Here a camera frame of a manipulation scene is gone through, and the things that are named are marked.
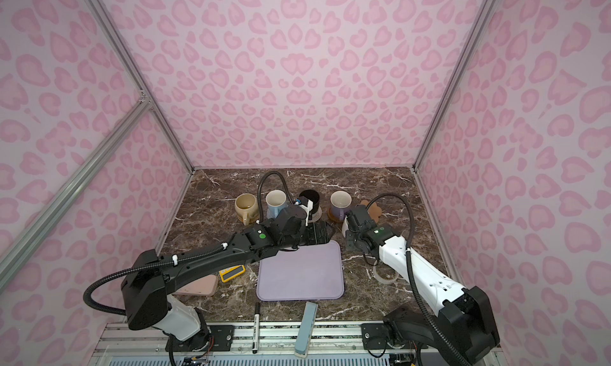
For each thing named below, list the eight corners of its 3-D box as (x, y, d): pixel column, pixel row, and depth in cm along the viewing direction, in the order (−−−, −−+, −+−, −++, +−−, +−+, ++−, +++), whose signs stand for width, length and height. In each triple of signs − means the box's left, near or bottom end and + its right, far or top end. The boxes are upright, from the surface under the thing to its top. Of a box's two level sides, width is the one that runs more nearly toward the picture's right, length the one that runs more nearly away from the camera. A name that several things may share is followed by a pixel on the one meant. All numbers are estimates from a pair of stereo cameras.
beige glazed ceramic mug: (248, 231, 100) (242, 218, 93) (236, 212, 106) (230, 199, 99) (266, 220, 103) (263, 207, 96) (253, 202, 109) (249, 189, 102)
